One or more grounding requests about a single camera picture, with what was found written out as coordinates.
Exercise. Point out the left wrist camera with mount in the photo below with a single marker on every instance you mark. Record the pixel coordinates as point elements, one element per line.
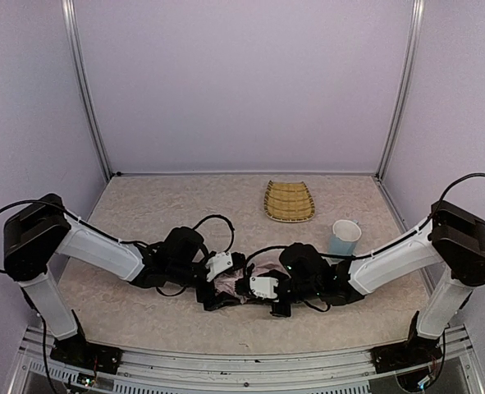
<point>224,262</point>

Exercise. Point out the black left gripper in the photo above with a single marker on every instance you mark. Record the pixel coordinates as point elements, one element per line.
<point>208,294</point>

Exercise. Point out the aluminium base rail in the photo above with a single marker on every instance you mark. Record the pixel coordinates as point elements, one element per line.
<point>340,371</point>

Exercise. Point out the pink umbrella black lining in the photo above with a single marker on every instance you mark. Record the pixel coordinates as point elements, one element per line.
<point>264,269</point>

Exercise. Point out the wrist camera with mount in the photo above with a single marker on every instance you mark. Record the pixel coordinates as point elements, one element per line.
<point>260,288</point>
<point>224,262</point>

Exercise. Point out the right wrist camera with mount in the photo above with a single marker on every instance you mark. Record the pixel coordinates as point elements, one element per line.
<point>260,288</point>

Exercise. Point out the left metal frame post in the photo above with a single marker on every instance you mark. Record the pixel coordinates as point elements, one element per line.
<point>73,36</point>

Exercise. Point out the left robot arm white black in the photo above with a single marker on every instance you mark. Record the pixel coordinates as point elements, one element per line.
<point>45,228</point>

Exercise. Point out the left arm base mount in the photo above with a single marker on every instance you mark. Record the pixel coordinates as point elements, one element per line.
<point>99,358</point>

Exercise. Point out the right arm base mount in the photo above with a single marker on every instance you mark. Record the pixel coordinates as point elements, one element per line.
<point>400,355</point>

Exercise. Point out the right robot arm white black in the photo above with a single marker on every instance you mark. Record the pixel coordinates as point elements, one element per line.
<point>450,235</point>

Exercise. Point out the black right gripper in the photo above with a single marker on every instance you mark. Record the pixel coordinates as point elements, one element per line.
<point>276,304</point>

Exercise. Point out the metal frame post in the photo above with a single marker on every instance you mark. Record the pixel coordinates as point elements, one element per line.
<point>403,91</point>
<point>73,36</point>

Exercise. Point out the right metal frame post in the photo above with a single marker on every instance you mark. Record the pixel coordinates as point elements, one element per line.
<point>403,91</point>

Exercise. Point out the light blue mug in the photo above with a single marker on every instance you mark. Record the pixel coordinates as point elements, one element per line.
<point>345,237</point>

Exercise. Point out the woven bamboo tray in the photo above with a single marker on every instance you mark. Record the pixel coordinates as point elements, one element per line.
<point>288,202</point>

